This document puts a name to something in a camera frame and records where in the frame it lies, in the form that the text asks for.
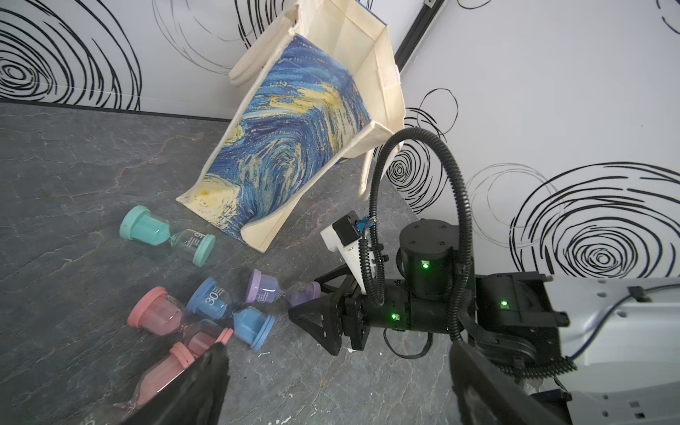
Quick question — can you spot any canvas bag with starry print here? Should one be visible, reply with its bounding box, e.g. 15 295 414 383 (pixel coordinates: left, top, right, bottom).
179 1 406 251

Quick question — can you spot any teal hourglass near bag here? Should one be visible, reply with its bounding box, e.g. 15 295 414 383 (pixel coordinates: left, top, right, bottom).
119 205 216 267

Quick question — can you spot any large pink hourglass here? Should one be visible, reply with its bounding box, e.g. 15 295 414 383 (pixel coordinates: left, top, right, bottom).
78 343 195 425

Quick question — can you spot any blue hourglass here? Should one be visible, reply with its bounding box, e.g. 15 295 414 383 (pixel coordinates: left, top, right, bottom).
187 277 276 352

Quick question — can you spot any black corrugated cable conduit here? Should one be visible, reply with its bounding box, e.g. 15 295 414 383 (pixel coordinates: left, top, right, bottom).
358 126 577 379

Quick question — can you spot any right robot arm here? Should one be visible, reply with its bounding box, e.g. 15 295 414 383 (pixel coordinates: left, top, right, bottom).
289 215 679 424

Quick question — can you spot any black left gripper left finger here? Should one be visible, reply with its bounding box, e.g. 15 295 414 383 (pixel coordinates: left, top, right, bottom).
123 344 230 425

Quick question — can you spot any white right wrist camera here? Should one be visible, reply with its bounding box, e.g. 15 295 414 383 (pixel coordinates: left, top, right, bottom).
321 211 375 295

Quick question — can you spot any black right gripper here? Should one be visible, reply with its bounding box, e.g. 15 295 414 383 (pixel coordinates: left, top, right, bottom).
288 219 476 356

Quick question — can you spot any purple hourglass right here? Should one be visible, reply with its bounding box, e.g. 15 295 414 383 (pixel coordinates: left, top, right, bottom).
245 269 322 307

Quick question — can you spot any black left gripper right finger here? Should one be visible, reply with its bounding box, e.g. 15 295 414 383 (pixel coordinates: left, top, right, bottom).
449 341 564 424

